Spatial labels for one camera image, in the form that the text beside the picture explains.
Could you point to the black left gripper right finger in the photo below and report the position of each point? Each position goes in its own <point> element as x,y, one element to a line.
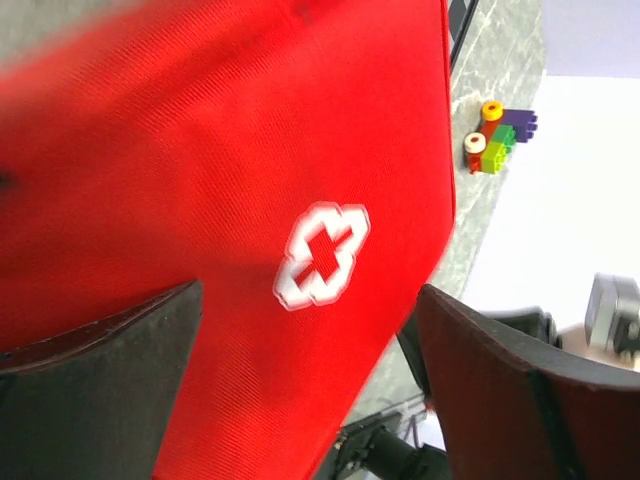
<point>513,407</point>

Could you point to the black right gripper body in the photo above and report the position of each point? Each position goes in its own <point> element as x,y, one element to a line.
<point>392,414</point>

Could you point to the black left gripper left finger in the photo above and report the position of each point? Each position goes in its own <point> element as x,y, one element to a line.
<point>95,402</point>

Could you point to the red black medicine case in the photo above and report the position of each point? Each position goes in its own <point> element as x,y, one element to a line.
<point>293,156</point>

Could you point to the colourful toy block car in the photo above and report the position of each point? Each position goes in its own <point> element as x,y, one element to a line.
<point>487,149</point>

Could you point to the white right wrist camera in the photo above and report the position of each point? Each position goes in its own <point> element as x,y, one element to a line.
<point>609,333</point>

